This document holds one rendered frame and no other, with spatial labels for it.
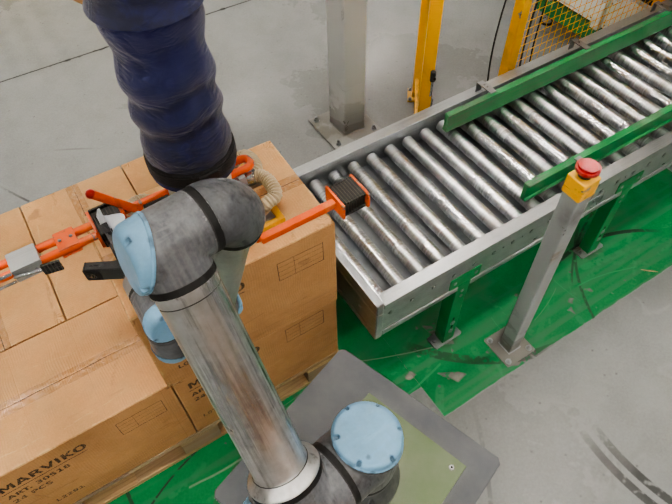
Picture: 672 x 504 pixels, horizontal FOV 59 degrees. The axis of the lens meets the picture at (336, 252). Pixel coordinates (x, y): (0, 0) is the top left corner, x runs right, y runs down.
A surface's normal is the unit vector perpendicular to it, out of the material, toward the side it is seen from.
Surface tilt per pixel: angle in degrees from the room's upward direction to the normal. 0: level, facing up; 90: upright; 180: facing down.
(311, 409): 0
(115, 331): 0
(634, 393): 0
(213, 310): 60
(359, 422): 8
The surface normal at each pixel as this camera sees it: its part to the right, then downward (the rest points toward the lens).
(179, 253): 0.57, 0.18
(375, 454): 0.11, -0.65
